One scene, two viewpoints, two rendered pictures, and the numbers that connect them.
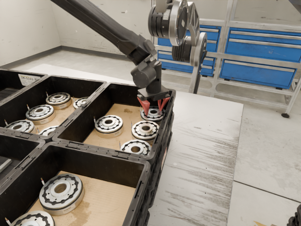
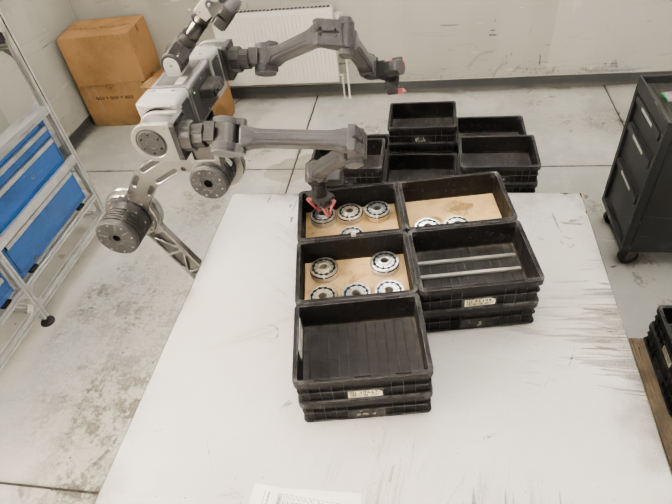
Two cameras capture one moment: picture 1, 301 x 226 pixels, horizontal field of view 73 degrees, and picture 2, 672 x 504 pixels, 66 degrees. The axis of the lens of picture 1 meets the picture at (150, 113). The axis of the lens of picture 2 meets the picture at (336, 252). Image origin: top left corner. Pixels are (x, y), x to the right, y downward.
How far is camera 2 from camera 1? 2.05 m
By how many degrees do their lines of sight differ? 74
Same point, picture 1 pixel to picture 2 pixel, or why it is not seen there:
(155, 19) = (228, 172)
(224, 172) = not seen: hidden behind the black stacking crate
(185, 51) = (145, 221)
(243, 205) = not seen: hidden behind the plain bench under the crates
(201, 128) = (291, 217)
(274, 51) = (36, 172)
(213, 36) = not seen: outside the picture
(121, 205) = (417, 208)
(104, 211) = (425, 212)
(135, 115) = (321, 232)
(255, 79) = (54, 226)
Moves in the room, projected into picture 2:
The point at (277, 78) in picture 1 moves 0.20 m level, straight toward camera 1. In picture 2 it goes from (68, 197) to (94, 200)
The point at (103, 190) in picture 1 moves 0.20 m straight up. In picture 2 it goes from (412, 218) to (412, 177)
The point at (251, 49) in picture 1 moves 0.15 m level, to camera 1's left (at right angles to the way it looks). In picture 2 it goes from (13, 196) to (9, 213)
